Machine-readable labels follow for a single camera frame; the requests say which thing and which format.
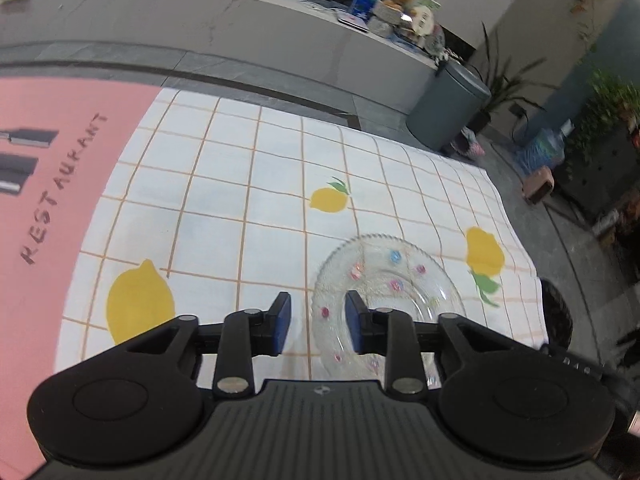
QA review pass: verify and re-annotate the black round object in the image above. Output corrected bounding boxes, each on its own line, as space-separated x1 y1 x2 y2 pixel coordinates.
541 279 575 349

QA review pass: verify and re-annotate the small clear glass plate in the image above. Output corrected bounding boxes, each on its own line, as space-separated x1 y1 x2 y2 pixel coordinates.
311 234 469 382

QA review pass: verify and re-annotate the white tablet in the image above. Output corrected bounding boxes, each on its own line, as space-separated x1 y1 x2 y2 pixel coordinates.
337 14 371 34

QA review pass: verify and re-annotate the potted long-leaf plant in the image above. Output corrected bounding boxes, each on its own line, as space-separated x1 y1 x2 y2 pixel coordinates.
462 21 557 136

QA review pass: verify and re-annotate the white round toy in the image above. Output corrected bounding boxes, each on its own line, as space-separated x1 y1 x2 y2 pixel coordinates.
409 5 437 37

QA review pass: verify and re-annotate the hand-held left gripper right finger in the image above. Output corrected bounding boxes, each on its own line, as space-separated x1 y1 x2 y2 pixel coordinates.
345 290 507 398

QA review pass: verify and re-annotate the grey trash can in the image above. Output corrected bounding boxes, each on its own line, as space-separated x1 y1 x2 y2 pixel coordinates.
406 60 493 154

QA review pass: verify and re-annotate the pink lemon print tablecloth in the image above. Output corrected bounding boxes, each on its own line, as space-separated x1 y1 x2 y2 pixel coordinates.
0 77 547 467

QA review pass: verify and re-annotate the blue water jug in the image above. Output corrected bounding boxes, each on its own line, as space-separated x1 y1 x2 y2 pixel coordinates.
515 127 569 177

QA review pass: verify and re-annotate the small brown heater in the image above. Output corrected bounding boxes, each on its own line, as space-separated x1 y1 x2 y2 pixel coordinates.
522 167 556 205

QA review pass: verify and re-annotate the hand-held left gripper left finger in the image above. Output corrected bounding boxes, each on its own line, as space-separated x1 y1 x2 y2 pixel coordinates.
127 291 293 399

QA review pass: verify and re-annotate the leafy green plant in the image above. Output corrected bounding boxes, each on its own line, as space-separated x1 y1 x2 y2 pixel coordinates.
567 67 640 213

